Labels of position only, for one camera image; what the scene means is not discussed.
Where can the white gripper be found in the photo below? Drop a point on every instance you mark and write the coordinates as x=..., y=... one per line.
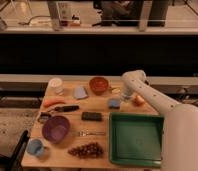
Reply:
x=125, y=96

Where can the blue sponge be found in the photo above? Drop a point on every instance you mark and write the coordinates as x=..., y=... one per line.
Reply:
x=114, y=103

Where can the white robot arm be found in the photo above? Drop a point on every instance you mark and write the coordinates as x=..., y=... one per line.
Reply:
x=180, y=131

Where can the red bowl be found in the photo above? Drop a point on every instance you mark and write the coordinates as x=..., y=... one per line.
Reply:
x=98, y=85

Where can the purple bowl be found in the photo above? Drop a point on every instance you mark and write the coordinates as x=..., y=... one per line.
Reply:
x=55, y=129

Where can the yellow banana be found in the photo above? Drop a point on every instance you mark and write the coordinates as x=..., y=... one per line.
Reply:
x=115, y=90

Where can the orange apple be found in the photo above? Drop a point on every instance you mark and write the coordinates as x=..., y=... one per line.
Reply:
x=138, y=100

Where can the green plastic tray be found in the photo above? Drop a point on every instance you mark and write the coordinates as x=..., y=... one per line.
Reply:
x=135, y=139

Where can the black rectangular block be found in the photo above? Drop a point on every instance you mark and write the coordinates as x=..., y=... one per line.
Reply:
x=91, y=116

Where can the light blue cloth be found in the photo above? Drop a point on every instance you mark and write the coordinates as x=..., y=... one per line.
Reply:
x=80, y=93

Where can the silver fork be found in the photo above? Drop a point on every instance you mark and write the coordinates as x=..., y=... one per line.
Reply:
x=87, y=133

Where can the wooden board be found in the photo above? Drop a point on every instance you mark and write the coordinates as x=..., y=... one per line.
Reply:
x=56, y=155

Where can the bunch of dark grapes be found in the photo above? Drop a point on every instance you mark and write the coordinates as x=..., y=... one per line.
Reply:
x=90, y=150

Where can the white cup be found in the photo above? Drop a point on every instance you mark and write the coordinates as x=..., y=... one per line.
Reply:
x=56, y=85

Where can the orange carrot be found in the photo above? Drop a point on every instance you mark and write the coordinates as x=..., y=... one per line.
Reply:
x=48, y=103

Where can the blue mug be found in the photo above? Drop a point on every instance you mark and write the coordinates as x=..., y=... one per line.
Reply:
x=35, y=147

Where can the black handled knife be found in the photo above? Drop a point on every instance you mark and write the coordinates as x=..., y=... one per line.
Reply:
x=64, y=108

